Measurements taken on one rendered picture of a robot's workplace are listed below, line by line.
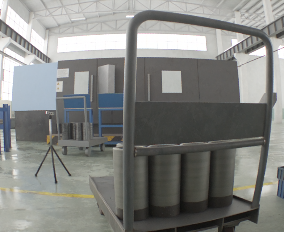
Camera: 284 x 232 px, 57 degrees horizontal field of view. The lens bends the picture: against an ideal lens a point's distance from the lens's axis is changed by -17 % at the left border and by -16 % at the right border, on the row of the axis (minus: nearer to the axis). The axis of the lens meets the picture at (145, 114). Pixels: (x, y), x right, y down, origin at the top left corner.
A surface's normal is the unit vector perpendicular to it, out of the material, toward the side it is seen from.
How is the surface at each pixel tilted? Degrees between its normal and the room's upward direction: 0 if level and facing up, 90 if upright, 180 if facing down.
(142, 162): 90
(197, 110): 98
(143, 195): 90
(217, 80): 86
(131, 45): 98
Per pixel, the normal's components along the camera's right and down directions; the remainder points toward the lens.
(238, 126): 0.29, 0.14
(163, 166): -0.12, 0.00
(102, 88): -0.68, 0.00
